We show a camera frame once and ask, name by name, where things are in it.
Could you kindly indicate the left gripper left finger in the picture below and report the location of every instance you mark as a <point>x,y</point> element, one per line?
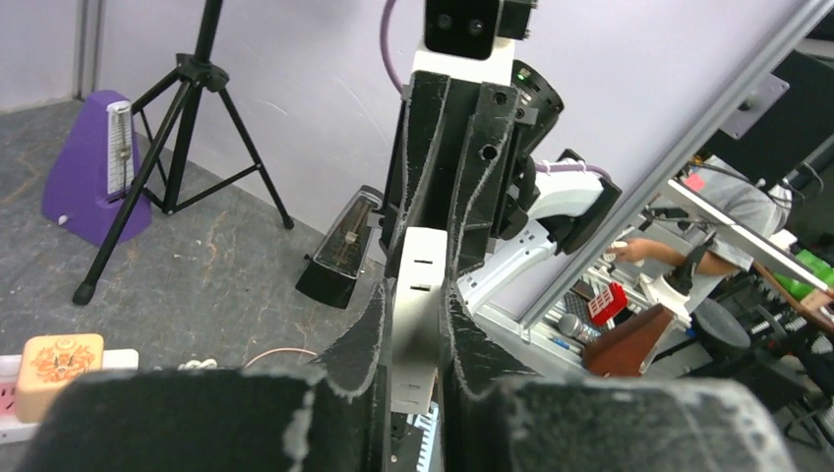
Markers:
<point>327,415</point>

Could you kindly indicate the white charger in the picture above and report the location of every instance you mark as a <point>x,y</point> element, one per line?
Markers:
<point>415,334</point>

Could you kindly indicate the black music stand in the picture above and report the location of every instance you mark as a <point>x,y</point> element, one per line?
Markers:
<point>160,175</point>

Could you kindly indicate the purple metronome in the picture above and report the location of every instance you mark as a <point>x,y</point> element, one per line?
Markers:
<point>91,177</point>

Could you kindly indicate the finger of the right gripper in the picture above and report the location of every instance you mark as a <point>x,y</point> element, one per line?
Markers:
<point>474,218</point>
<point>420,131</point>

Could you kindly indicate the brown wooden metronome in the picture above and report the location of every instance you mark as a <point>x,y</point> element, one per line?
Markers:
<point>627,350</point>

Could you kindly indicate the tan cube socket adapter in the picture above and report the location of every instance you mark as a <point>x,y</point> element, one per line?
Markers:
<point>48,364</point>

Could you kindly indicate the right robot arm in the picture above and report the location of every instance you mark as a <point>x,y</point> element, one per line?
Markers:
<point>550,209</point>

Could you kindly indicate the pink cube socket adapter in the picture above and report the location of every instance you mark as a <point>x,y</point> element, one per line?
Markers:
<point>8,393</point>

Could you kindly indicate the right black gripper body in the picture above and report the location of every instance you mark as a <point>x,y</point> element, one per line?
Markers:
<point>538,110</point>

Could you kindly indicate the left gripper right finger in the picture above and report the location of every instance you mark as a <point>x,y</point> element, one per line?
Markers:
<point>499,415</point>

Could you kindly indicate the aluminium frame bar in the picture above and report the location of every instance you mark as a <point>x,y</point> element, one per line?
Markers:
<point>647,84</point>

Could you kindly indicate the red white small box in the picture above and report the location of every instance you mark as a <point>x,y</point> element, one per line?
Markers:
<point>607,304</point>

